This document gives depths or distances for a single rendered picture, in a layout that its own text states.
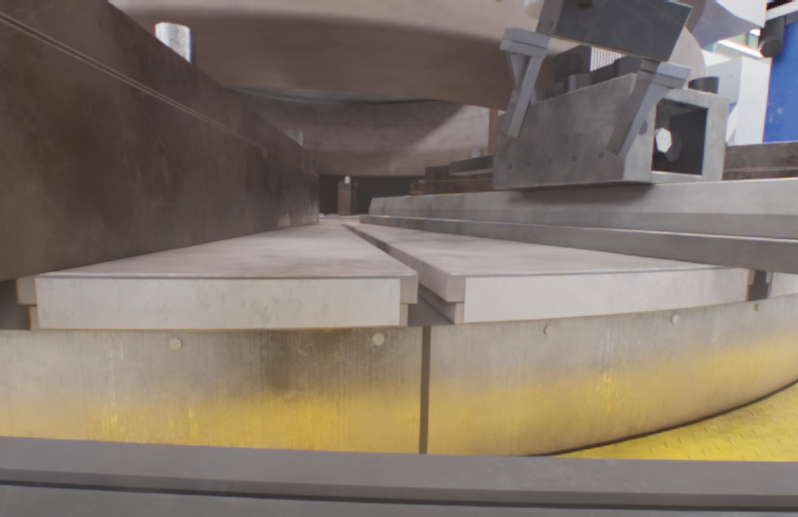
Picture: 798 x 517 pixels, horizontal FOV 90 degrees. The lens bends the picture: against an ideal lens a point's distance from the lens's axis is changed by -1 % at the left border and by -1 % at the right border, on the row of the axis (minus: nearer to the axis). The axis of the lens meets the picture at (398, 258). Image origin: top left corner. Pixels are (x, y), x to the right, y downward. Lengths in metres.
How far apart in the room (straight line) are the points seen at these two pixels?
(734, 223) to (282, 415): 0.83
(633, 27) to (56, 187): 0.67
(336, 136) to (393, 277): 5.19
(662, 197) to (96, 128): 1.02
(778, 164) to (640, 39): 1.68
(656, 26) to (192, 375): 0.67
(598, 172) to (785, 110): 4.62
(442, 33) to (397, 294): 0.82
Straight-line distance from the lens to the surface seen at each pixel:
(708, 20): 5.20
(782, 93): 5.61
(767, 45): 5.56
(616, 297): 0.72
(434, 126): 5.41
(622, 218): 1.06
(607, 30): 0.49
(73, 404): 0.72
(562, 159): 1.08
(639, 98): 0.54
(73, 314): 0.64
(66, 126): 0.68
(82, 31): 0.73
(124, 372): 0.67
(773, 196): 0.93
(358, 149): 5.65
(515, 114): 0.48
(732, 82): 7.02
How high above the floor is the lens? 0.39
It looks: 7 degrees down
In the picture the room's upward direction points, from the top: 1 degrees clockwise
